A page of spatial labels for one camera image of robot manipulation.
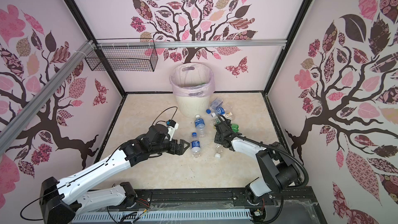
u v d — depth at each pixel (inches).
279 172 17.2
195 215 27.5
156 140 22.2
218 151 34.4
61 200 15.2
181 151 25.4
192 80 42.0
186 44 36.0
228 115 39.3
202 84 32.3
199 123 38.0
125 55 37.3
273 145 18.7
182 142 25.8
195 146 34.1
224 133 28.0
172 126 26.2
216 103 42.0
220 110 40.2
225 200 29.3
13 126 20.2
